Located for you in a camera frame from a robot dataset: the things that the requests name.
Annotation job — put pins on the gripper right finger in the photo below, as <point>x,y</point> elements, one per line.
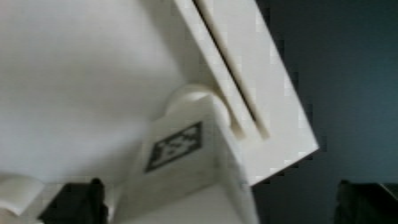
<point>366,203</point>

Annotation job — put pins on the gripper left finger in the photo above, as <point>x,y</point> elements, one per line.
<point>77,206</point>

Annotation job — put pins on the white leg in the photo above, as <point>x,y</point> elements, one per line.
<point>187,187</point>

